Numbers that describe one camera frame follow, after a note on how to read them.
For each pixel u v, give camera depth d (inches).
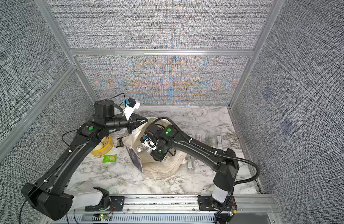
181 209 29.1
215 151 17.5
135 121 23.0
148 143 25.6
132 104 22.4
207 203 28.4
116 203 28.8
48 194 15.0
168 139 19.6
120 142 37.4
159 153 24.8
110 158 34.8
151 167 29.0
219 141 37.6
